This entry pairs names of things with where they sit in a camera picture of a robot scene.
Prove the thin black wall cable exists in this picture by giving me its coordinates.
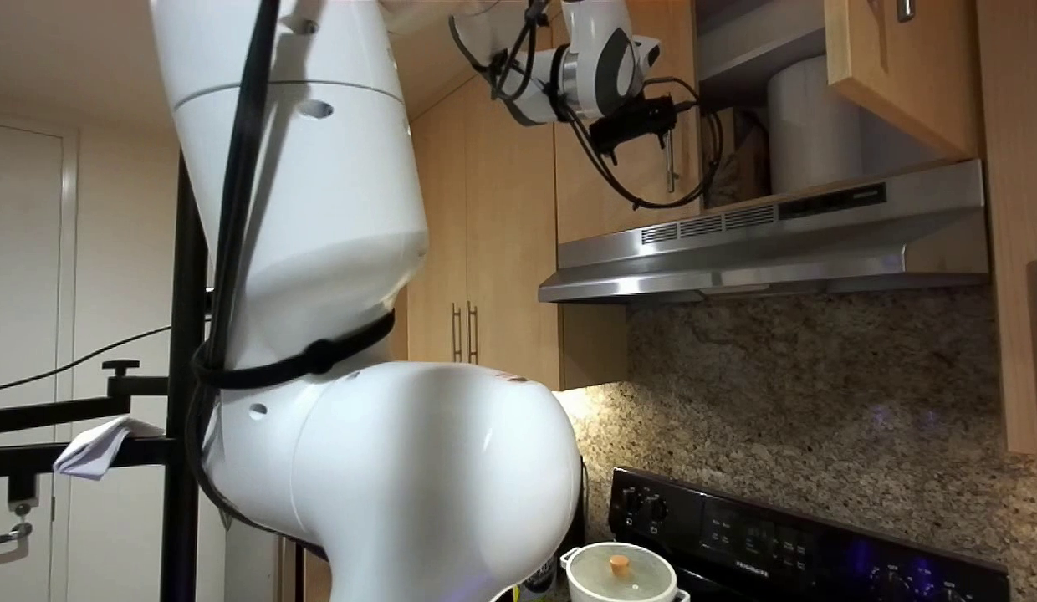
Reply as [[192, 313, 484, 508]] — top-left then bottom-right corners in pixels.
[[0, 322, 178, 400]]

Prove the stainless steel range hood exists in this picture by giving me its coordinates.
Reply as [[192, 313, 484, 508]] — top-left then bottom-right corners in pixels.
[[536, 158, 995, 308]]

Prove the white panelled door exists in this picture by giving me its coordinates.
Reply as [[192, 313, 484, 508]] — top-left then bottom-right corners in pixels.
[[0, 112, 82, 602]]

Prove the wooden two-door wall cabinet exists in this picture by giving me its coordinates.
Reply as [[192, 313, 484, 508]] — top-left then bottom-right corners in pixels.
[[403, 78, 562, 394]]

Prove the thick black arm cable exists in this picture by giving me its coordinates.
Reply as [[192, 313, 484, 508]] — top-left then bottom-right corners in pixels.
[[183, 0, 323, 554]]

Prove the black velcro strap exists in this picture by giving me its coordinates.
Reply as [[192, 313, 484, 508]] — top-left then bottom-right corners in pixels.
[[188, 308, 397, 394]]

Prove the white crumpled paper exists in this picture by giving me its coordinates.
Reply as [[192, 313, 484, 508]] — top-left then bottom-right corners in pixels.
[[52, 414, 164, 485]]

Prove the white cabinet shelf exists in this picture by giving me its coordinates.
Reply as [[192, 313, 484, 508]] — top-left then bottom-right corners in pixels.
[[694, 0, 830, 88]]

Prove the wooden cabinet door white inside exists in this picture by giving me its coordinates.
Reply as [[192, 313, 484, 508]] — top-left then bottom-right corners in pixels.
[[822, 0, 986, 162]]

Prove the white pot with lid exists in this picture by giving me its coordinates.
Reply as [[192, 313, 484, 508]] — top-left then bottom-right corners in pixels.
[[560, 538, 694, 602]]

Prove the white-lined wooden cabinet body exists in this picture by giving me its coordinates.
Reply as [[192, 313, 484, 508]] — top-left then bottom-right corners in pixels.
[[694, 0, 834, 212]]

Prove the wooden single-handle wall cabinet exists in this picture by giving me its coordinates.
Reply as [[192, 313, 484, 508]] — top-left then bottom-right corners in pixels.
[[970, 0, 1037, 462]]

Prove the black metal stand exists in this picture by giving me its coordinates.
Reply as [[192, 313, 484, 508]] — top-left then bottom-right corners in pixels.
[[0, 152, 212, 602]]

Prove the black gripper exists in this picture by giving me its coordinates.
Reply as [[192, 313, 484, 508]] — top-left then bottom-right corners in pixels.
[[589, 92, 682, 158]]

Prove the black stove top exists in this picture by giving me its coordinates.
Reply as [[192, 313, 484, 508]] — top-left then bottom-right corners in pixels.
[[607, 464, 1015, 602]]

